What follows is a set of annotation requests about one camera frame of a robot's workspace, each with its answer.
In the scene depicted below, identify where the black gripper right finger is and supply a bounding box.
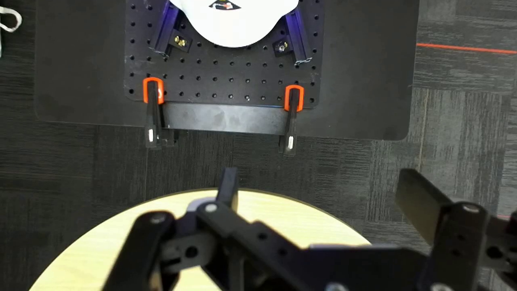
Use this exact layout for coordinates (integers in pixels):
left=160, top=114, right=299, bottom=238
left=394, top=167, right=517, bottom=291

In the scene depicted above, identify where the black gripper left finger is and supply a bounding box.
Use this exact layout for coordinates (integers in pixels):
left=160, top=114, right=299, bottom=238
left=102, top=167, right=304, bottom=291

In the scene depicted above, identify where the black mounting bar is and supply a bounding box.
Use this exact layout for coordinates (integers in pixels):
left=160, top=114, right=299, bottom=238
left=160, top=102, right=294, bottom=136

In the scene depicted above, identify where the orange and black clamp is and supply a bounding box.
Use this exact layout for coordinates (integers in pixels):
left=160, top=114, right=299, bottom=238
left=278, top=83, right=307, bottom=157
left=141, top=76, right=170, bottom=149

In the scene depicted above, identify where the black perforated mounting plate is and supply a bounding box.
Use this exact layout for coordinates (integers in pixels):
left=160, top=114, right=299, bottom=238
left=123, top=0, right=327, bottom=136

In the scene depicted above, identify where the black floor mat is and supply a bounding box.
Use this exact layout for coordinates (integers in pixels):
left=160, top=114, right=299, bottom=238
left=34, top=0, right=422, bottom=143

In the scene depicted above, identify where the blue clamp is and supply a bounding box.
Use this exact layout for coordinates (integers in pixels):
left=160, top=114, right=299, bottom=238
left=283, top=8, right=315, bottom=68
left=152, top=4, right=184, bottom=57

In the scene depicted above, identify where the white cable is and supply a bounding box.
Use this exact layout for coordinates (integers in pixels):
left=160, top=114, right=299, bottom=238
left=0, top=5, right=24, bottom=59

